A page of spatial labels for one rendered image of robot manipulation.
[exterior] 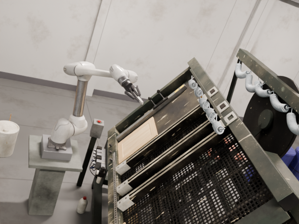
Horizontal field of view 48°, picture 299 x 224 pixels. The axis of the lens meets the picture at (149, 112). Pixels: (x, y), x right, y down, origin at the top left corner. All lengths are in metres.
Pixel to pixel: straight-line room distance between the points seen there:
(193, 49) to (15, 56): 3.39
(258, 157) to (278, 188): 0.28
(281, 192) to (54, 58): 5.16
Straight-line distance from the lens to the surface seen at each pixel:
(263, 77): 3.25
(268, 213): 1.96
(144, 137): 3.34
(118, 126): 3.90
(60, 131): 3.30
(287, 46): 8.23
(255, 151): 2.19
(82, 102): 3.36
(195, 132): 2.73
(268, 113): 3.06
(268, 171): 2.05
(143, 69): 6.79
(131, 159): 3.12
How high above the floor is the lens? 2.75
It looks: 24 degrees down
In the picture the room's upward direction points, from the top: 21 degrees clockwise
